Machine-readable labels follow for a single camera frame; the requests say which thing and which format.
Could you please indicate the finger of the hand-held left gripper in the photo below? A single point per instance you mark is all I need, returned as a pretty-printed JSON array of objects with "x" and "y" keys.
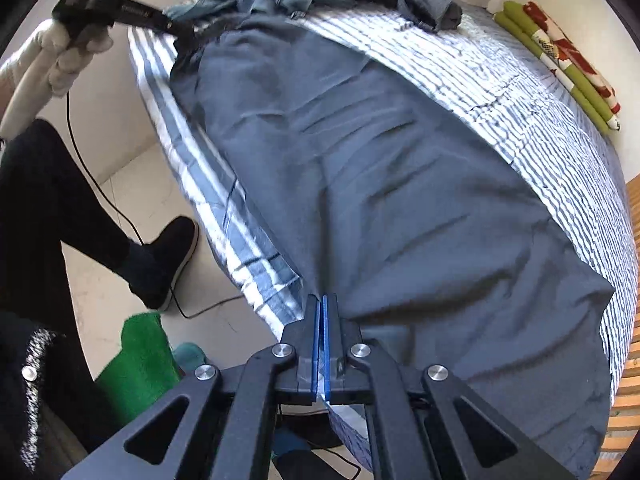
[{"x": 182, "y": 35}]

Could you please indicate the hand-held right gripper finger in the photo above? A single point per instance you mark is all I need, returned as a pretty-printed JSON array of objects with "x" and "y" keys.
[
  {"x": 330, "y": 350},
  {"x": 317, "y": 340}
]

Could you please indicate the dark grey pants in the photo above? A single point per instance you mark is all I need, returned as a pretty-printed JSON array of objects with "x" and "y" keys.
[{"x": 375, "y": 160}]

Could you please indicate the person's left forearm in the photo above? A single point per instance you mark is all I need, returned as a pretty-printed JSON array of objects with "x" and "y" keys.
[{"x": 25, "y": 90}]

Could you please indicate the person's left hand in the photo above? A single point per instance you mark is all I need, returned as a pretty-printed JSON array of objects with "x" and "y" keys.
[{"x": 65, "y": 65}]

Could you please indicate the teal cloth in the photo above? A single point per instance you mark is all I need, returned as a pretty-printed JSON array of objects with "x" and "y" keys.
[{"x": 190, "y": 357}]

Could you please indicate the person's black shoe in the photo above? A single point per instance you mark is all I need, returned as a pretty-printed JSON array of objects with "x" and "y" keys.
[{"x": 165, "y": 260}]

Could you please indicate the green cloth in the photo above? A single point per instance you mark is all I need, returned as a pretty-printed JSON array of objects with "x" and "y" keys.
[{"x": 140, "y": 355}]

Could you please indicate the person's leg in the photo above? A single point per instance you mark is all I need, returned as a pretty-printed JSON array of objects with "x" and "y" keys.
[{"x": 50, "y": 200}]

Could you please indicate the dark grey garment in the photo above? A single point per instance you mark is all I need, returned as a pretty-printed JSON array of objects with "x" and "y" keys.
[{"x": 425, "y": 5}]

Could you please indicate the person's black jacket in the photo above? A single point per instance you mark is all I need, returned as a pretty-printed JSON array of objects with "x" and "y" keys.
[{"x": 30, "y": 410}]

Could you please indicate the wooden slatted railing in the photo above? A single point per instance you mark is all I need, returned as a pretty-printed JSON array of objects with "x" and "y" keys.
[{"x": 625, "y": 410}]

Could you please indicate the blue striped bed quilt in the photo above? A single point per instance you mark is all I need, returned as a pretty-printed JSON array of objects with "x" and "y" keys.
[{"x": 550, "y": 125}]

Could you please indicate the folded floral green blanket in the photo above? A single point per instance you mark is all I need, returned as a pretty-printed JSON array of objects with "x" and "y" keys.
[{"x": 575, "y": 75}]

